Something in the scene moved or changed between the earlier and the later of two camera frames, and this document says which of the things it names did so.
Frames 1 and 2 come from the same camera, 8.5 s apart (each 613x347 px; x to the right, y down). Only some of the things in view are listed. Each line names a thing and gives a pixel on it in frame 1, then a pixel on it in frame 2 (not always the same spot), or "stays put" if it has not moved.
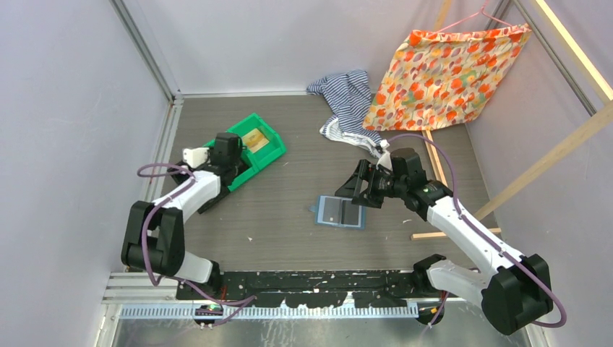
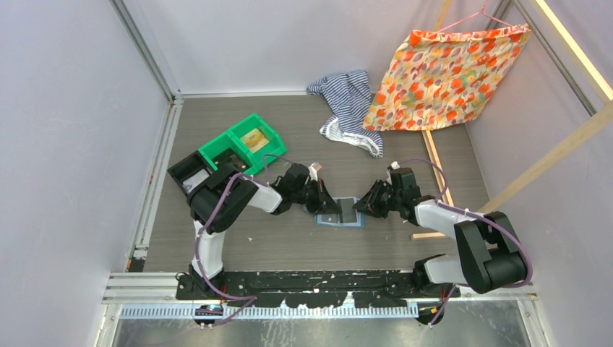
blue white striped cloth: (350, 94) stays put
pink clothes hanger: (471, 16) stays put
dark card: (350, 213) stays put
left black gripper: (236, 160) -> (325, 205)
